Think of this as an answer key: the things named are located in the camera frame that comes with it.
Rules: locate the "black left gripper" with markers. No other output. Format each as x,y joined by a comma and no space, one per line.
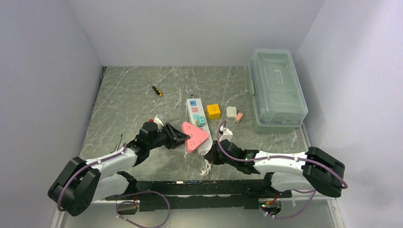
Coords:
175,137

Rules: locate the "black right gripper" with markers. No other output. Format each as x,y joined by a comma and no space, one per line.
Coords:
212,156

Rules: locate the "pink triangular plug adapter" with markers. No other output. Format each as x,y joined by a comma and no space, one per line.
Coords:
197,136

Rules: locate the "teal plug adapter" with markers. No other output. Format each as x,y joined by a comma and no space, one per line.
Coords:
199,120

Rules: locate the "white power strip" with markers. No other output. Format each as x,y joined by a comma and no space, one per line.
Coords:
194,106

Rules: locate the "yellow cube plug adapter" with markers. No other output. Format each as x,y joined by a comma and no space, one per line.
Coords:
213,111

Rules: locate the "small salmon pink plug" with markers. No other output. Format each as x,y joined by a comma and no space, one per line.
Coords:
238,118

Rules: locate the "white plug adapter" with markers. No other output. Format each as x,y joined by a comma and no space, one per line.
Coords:
231,112

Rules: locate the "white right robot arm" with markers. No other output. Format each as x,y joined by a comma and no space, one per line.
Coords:
313,170

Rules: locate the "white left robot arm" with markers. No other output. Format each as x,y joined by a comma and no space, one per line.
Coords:
84,181

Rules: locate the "small black orange screwdriver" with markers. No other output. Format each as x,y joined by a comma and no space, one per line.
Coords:
156,90

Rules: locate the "yellow black large screwdriver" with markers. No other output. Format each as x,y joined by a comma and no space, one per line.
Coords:
119,142

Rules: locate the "translucent green storage box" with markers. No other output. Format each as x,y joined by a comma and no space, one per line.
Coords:
277,101

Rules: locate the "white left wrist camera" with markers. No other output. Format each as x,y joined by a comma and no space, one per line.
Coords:
159,120

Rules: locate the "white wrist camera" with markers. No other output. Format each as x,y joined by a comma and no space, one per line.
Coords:
224,134
159,120

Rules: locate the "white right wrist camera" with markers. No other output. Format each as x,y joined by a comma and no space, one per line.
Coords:
224,134

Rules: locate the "black aluminium base frame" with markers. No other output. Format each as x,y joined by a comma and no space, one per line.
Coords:
207,204

